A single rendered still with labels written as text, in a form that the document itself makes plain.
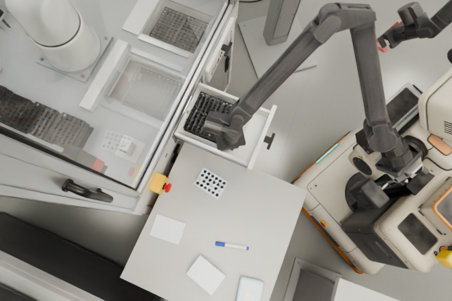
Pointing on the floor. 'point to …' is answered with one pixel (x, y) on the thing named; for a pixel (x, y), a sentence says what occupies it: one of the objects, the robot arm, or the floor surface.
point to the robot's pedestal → (325, 285)
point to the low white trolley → (216, 230)
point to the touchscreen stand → (278, 20)
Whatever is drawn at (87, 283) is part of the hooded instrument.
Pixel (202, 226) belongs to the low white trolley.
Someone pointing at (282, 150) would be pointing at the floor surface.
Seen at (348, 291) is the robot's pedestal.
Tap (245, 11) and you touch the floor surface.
